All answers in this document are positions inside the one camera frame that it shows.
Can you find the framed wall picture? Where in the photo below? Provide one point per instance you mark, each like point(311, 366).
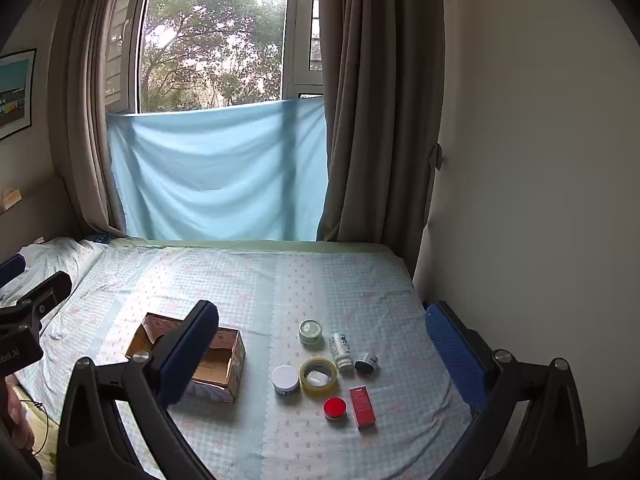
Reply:
point(15, 95)

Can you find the floral white pillow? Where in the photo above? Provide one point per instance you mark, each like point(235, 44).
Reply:
point(50, 260)

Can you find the green lid jar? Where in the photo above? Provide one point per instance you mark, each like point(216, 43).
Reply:
point(311, 332)

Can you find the red lid silver jar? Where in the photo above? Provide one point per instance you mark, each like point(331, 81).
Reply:
point(335, 406)

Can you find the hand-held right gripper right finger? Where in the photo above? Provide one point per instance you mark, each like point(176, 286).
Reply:
point(455, 355)

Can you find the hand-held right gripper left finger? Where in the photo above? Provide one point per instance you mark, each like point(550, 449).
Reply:
point(187, 360)

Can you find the yellow printed cloth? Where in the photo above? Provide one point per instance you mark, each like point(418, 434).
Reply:
point(47, 450)

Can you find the person's left hand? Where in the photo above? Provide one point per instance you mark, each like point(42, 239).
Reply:
point(12, 405)

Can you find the dark jar with white label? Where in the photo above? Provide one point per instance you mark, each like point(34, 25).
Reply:
point(366, 363)

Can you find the small red carton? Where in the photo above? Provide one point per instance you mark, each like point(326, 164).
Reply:
point(362, 407)

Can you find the light blue hanging cloth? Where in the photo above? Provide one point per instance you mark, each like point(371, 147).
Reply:
point(215, 170)

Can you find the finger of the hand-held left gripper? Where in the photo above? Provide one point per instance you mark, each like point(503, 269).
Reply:
point(12, 267)
point(47, 290)

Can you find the white plastic bottle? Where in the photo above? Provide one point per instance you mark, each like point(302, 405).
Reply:
point(341, 350)

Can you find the checked floral bed sheet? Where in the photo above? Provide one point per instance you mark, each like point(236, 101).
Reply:
point(310, 285)

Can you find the cardboard box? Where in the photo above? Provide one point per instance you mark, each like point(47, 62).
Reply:
point(220, 360)

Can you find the window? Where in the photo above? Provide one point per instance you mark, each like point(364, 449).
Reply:
point(210, 35)

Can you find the white earbud case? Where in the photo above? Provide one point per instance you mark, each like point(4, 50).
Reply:
point(317, 377)

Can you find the white lid jar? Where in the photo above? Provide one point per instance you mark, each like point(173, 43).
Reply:
point(286, 379)

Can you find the yellow tape roll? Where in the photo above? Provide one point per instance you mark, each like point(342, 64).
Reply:
point(306, 384)

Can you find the small beige wall tag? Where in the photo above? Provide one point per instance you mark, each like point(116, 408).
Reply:
point(11, 197)

